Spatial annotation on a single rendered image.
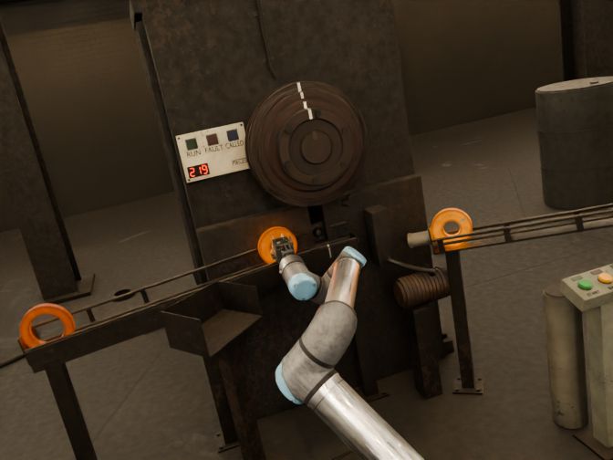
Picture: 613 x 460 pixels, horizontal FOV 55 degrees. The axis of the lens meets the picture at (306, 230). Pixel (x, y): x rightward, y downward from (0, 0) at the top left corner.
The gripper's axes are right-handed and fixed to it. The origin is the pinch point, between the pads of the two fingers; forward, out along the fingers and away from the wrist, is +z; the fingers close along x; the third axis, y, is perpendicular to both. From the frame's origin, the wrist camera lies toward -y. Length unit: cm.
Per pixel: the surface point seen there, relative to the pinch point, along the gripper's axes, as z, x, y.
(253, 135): 7.9, 1.3, 42.4
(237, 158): 18.1, 7.0, 30.2
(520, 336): -17, -106, -75
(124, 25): 622, 35, -28
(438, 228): -20, -60, 0
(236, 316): -26.3, 23.3, -9.3
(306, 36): 31, -30, 68
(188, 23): 34, 14, 79
